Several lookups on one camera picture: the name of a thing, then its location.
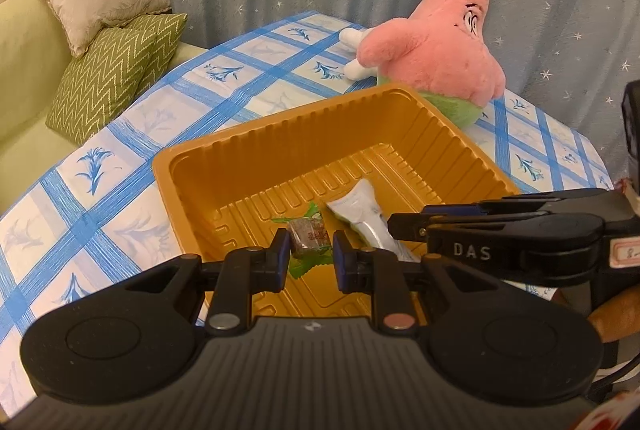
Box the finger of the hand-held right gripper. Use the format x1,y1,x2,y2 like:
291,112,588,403
387,211,547,242
422,188,619,217

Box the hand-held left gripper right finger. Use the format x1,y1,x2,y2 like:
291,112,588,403
332,230,427,332

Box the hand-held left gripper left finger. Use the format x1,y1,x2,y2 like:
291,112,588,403
199,229,292,335

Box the green candy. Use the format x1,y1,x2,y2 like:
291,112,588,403
271,202,336,281

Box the silver snack packet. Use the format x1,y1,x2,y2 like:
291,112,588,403
326,179,423,263

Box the orange plastic tray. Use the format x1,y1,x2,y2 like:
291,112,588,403
151,82,523,328

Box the person's right hand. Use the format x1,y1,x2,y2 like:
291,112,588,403
587,292,640,344

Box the pink starfish plush toy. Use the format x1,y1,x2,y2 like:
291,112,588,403
339,0,506,128

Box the red white printed cloth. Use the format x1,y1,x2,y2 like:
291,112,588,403
572,390,640,430

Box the blue checked tablecloth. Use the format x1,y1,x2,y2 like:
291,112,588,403
0,10,616,416

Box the green zigzag cushion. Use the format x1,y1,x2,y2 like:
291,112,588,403
45,12,188,146

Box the light green sofa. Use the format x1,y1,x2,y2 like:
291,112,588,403
0,0,211,216

